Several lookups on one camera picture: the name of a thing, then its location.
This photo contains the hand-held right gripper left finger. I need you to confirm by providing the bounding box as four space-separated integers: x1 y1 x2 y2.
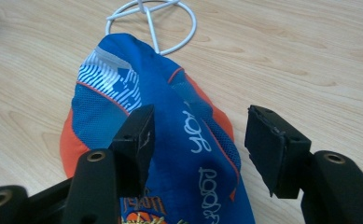
61 104 156 224

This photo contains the white wire stand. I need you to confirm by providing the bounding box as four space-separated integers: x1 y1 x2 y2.
105 0 198 57

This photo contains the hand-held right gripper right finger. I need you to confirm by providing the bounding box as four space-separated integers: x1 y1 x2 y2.
244 105 363 224

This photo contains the blue orange sports jersey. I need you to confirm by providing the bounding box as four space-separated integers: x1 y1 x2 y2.
59 33 257 224

